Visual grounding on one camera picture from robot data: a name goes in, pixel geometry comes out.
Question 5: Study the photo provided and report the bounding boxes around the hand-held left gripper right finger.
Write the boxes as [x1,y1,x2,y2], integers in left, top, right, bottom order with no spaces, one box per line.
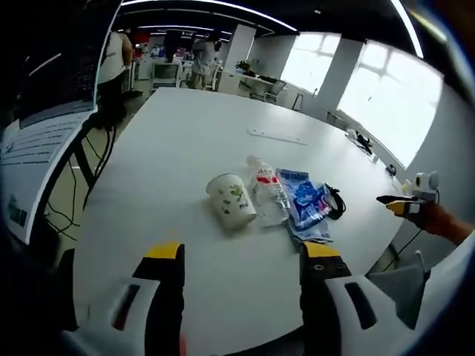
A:
[298,243,420,356]

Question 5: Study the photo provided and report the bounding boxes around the grey mesh office chair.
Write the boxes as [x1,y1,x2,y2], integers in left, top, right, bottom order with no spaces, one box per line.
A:
[263,79,287,104]

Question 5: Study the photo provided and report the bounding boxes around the white paper cup green print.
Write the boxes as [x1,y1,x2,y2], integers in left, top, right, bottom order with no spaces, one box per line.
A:
[206,172,258,229]

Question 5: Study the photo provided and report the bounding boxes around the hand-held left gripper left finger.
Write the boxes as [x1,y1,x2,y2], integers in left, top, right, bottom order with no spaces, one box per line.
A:
[59,240,186,356]

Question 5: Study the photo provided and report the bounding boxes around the person's white sleeve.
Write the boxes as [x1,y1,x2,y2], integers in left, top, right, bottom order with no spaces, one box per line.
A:
[417,228,475,356]

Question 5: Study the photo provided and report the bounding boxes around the white table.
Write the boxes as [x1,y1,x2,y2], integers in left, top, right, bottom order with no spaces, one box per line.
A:
[72,88,413,337]

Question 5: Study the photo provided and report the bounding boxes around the black cable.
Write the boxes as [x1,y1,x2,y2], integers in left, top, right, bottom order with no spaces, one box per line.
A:
[324,182,347,221]

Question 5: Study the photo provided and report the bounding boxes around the blue plastic packet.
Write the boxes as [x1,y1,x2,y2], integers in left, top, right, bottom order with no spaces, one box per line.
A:
[275,168,334,245]

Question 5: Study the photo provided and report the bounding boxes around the large window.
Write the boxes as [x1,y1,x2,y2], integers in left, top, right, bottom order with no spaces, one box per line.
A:
[338,43,445,171]
[280,32,341,96]

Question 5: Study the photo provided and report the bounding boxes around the open laptop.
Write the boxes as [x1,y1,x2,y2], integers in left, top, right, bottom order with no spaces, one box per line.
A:
[0,0,124,168]

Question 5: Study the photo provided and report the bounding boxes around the flat white strip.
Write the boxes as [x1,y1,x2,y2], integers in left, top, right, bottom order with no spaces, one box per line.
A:
[246,128,309,146]

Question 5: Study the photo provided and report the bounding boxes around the clear plastic bottle red label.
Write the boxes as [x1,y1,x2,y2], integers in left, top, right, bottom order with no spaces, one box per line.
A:
[246,155,291,228]

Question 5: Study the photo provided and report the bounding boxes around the black items pile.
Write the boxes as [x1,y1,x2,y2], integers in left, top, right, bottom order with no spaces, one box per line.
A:
[346,127,374,156]

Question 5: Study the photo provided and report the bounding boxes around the black hanging cables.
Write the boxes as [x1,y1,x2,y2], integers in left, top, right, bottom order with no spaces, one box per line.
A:
[46,120,118,240]

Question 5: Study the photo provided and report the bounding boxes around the white office chair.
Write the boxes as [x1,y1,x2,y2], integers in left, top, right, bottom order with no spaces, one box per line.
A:
[152,62,183,90]

